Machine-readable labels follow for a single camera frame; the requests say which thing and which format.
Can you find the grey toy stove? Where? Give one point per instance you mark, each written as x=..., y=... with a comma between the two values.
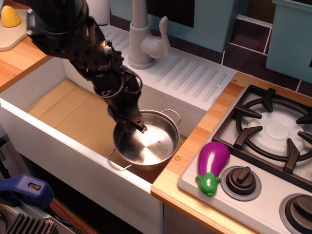
x=261, y=214

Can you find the grey metal bracket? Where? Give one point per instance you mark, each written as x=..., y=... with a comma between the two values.
x=26, y=220

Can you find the black right stove knob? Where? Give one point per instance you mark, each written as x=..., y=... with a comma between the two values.
x=296, y=213

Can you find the black stove knob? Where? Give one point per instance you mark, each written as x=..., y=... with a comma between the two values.
x=296, y=213
x=241, y=183

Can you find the wooden cutting board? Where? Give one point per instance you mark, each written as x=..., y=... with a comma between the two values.
x=11, y=36

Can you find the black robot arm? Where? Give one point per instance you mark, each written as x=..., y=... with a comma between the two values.
x=64, y=29

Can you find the yellow toy corn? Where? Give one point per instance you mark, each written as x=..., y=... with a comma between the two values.
x=10, y=17

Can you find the stainless steel pot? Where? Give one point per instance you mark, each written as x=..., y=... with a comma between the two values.
x=153, y=147

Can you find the grey toy faucet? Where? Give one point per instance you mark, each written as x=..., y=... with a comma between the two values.
x=145, y=48

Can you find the teal cabinet box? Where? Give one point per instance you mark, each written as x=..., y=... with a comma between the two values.
x=208, y=23

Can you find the black burner grate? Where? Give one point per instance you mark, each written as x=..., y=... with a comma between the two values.
x=272, y=135

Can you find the white soap dispenser bottle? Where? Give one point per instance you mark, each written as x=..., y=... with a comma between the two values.
x=100, y=11

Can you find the cardboard sheet in sink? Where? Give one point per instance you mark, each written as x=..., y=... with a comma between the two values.
x=83, y=116

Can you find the black left stove knob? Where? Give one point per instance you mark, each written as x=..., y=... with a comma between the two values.
x=241, y=183

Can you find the white toy sink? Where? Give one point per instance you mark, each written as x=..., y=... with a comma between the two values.
x=180, y=81

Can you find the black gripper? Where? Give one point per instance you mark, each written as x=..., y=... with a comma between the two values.
x=123, y=108

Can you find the blue clamp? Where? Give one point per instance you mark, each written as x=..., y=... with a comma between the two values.
x=26, y=189

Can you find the purple toy eggplant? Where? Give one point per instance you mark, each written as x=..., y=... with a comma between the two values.
x=213, y=157

